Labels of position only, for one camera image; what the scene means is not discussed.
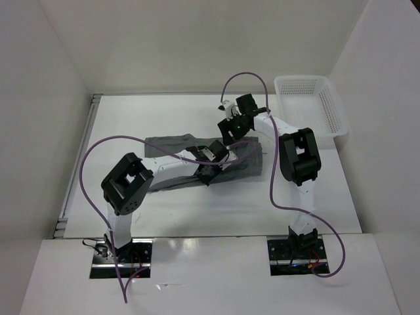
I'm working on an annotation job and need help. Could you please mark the white plastic basket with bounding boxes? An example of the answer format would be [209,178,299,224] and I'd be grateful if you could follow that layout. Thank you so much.
[274,75,348,138]

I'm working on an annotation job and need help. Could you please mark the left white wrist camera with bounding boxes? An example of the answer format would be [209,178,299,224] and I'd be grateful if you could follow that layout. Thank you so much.
[219,146,237,171]

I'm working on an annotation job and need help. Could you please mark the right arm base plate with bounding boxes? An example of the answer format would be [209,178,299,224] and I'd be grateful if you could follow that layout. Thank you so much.
[266,236,330,276]

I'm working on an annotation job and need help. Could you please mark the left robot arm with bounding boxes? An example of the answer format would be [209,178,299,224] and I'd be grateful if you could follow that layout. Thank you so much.
[101,140,237,263]

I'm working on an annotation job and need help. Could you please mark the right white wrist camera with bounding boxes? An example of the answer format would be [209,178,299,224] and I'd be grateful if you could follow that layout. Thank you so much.
[218,100,241,121]

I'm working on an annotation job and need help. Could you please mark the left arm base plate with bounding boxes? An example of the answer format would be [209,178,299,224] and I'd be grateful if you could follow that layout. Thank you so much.
[82,238,153,280]

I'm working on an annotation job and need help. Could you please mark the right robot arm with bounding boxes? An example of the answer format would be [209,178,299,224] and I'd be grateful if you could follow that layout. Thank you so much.
[218,94,322,258]

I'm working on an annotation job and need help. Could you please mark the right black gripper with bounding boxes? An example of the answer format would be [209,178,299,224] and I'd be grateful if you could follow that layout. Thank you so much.
[217,110,250,144]

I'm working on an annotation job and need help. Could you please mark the grey shorts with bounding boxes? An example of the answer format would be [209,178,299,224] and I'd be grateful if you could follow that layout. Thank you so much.
[146,134,263,193]

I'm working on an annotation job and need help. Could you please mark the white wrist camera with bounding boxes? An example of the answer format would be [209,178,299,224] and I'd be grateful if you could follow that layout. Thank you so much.
[219,146,237,171]
[218,100,241,121]

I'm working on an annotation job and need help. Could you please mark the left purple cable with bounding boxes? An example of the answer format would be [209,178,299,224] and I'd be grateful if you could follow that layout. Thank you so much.
[79,135,259,303]

